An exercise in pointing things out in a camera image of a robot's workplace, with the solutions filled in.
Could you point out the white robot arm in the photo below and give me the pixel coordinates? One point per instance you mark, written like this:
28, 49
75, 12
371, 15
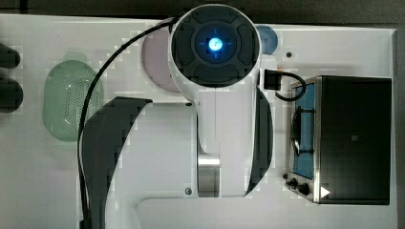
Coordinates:
216, 145

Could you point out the lilac round plate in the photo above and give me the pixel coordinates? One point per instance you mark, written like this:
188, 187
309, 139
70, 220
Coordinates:
154, 56

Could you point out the blue round bowl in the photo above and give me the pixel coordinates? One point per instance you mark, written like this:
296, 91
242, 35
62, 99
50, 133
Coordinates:
269, 39

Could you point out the black silver toaster oven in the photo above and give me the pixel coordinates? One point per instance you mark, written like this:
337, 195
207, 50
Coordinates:
340, 140

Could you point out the green perforated colander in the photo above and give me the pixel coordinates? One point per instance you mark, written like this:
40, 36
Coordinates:
66, 87

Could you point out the small black cup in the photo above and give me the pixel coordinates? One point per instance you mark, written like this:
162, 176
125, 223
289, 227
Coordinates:
9, 58

